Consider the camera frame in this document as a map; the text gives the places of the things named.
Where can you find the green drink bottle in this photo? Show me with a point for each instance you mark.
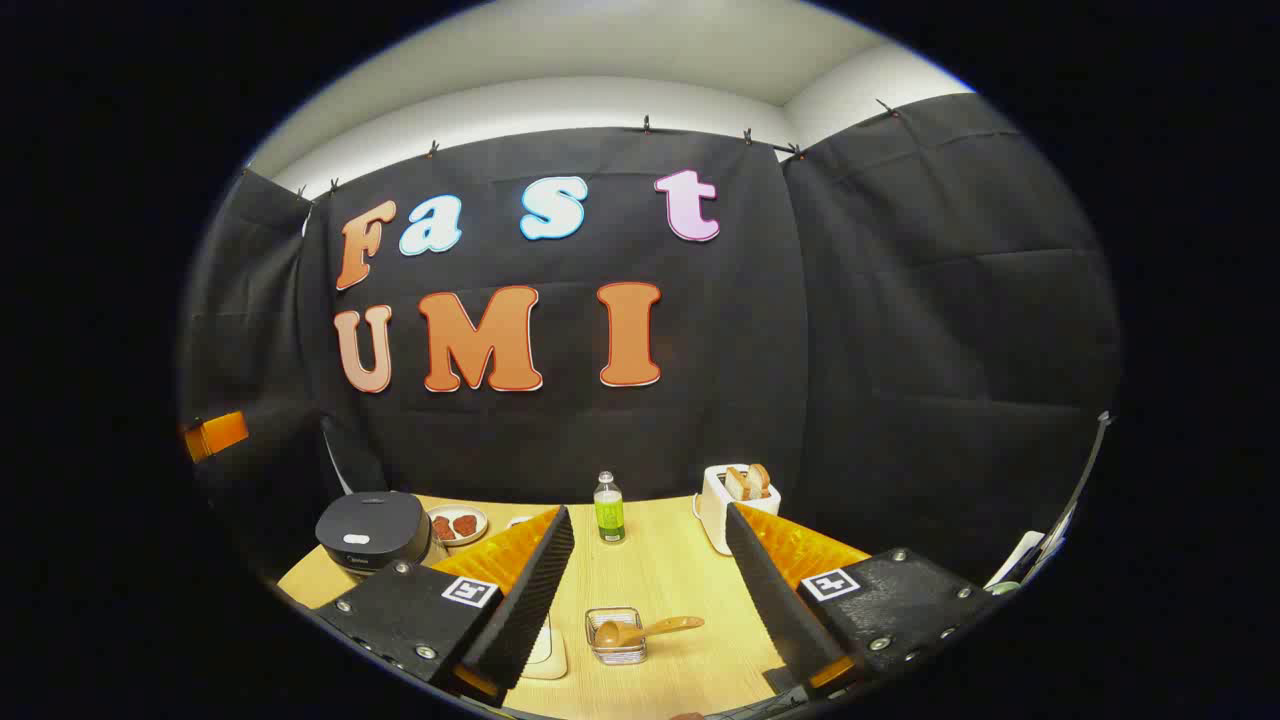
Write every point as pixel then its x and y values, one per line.
pixel 609 515

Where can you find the round white plate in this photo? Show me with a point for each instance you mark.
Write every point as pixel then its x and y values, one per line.
pixel 470 540

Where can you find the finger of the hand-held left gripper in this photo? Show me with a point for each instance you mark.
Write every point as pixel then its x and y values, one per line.
pixel 215 436

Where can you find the cream square dish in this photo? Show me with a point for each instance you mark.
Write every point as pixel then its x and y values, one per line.
pixel 548 655

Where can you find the toast bread slice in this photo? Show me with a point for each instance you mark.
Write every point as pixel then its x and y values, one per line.
pixel 760 478
pixel 737 483

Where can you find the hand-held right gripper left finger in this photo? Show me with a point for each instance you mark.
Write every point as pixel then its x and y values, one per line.
pixel 535 600

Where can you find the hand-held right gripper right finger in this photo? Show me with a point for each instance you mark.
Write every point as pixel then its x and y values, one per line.
pixel 775 600

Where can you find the wooden spoon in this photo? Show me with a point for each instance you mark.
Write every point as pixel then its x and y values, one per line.
pixel 670 627

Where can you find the red meat piece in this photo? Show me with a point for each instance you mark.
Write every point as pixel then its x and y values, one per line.
pixel 465 524
pixel 443 528

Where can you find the black backdrop cloth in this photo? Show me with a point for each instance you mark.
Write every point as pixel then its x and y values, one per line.
pixel 800 350

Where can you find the black rice cooker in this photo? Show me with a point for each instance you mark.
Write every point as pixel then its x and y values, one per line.
pixel 370 525

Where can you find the white toaster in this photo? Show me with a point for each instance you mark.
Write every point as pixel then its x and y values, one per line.
pixel 715 505

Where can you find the green round object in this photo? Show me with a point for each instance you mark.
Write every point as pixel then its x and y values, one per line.
pixel 1001 588

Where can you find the white flat panel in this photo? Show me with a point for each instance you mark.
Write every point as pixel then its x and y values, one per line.
pixel 1020 560

